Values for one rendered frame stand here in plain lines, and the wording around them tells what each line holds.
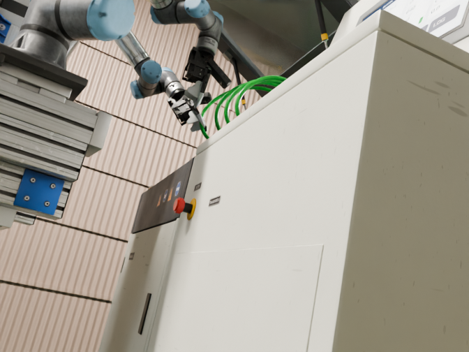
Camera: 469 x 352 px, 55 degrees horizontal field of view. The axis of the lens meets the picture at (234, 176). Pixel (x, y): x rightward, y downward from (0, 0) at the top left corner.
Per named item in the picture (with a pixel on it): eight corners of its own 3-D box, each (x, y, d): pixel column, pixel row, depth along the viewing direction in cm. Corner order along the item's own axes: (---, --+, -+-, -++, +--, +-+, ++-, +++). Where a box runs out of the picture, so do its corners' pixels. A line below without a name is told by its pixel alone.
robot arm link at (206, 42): (213, 50, 169) (221, 40, 161) (211, 61, 167) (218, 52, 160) (195, 42, 166) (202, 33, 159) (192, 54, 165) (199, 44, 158)
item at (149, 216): (132, 232, 171) (143, 192, 175) (143, 235, 172) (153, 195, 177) (174, 218, 115) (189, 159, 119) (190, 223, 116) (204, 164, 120)
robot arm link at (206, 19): (172, 12, 153) (185, 31, 163) (201, 10, 149) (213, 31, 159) (177, -8, 155) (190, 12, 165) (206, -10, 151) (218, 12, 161)
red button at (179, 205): (169, 216, 103) (174, 195, 104) (185, 221, 104) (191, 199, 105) (175, 214, 98) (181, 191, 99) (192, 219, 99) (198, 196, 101)
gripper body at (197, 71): (181, 81, 161) (188, 52, 165) (203, 90, 164) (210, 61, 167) (187, 73, 154) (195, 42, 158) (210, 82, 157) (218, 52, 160)
